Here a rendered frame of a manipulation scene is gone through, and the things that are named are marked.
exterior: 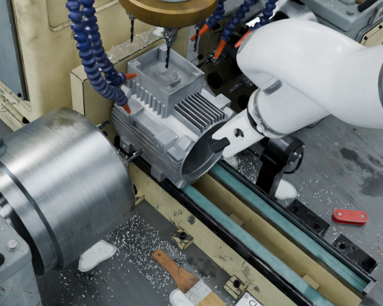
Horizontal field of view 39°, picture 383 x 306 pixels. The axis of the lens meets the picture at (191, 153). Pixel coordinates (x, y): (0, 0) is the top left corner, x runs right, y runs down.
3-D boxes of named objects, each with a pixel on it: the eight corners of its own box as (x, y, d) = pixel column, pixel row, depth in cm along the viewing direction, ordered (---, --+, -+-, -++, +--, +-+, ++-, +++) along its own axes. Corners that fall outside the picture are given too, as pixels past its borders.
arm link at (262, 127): (277, 145, 78) (265, 150, 81) (311, 117, 83) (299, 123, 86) (245, 98, 78) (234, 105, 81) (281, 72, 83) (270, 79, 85)
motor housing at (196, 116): (109, 146, 121) (109, 84, 107) (171, 108, 131) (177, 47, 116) (171, 202, 113) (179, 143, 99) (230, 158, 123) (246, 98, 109)
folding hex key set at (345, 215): (332, 223, 129) (334, 219, 128) (330, 212, 131) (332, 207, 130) (367, 226, 130) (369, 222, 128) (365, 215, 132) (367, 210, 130)
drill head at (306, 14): (168, 96, 134) (177, 12, 115) (267, 33, 156) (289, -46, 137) (243, 154, 125) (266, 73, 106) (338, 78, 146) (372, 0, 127)
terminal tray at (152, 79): (125, 89, 112) (126, 62, 106) (162, 68, 117) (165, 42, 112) (165, 122, 107) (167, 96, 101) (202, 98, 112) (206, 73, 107)
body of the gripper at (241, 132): (265, 148, 80) (226, 166, 90) (304, 116, 85) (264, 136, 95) (237, 107, 80) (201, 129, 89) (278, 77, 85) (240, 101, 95)
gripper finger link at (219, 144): (209, 156, 87) (215, 149, 93) (248, 130, 85) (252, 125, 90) (205, 150, 87) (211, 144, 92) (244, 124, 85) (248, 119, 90)
